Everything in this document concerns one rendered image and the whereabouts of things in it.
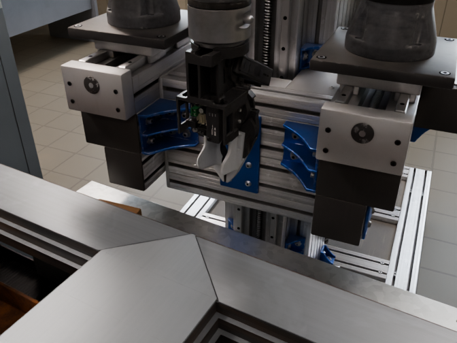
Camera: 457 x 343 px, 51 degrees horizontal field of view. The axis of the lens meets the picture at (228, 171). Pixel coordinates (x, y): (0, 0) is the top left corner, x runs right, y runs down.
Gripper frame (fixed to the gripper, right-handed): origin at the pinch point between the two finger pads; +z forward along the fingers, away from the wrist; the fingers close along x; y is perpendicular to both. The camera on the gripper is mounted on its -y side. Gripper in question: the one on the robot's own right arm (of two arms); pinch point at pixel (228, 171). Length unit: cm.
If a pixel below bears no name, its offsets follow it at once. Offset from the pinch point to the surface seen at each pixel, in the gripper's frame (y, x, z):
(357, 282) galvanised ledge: -12.8, 19.0, 24.5
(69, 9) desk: -241, -283, 57
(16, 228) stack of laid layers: 18.6, -25.5, 7.4
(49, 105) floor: -147, -216, 92
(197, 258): 13.0, 2.5, 5.6
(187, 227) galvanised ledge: -11.5, -16.0, 24.4
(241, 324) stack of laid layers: 18.5, 11.9, 7.4
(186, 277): 16.6, 3.2, 5.6
